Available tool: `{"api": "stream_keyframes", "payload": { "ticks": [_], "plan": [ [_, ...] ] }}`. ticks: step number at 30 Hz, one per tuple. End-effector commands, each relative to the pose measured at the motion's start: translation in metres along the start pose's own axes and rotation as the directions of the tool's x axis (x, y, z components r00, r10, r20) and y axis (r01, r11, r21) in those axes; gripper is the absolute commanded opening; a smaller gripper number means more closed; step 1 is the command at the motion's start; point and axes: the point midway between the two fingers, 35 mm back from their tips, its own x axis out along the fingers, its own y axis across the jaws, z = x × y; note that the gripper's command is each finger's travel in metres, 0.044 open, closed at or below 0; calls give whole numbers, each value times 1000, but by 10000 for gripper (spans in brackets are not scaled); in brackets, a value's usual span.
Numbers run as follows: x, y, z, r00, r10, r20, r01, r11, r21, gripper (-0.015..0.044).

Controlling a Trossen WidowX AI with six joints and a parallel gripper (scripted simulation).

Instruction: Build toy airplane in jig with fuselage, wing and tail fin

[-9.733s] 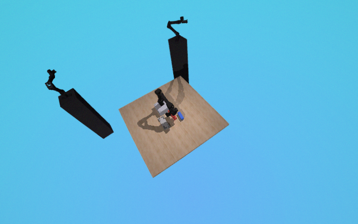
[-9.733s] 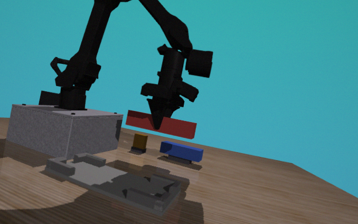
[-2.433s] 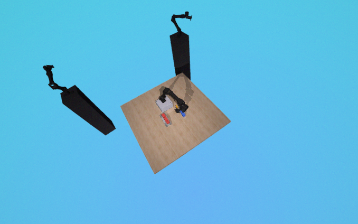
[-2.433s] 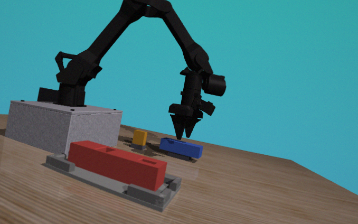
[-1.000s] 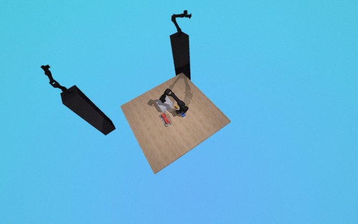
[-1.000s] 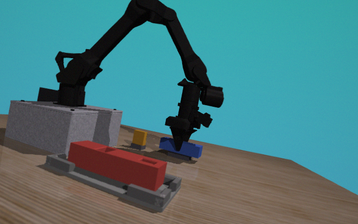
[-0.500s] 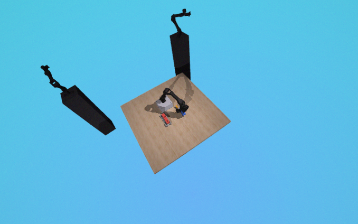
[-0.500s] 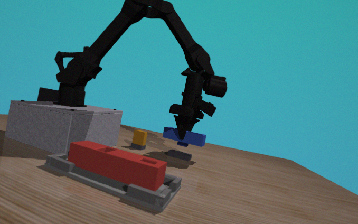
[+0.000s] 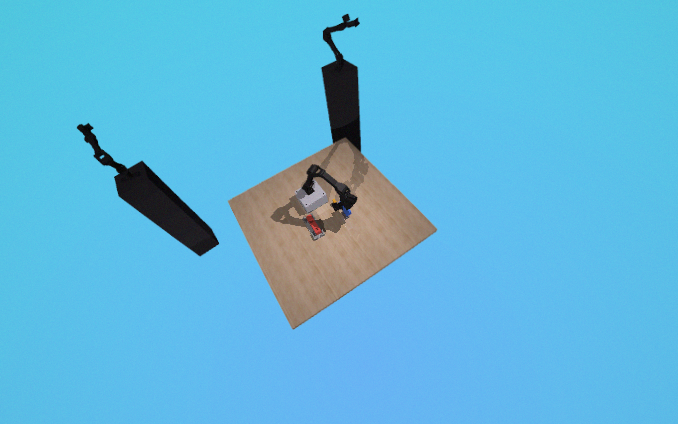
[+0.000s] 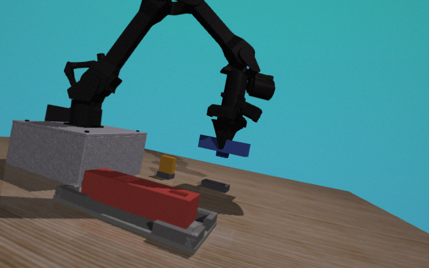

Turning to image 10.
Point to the red long block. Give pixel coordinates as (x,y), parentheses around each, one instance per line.
(142,197)

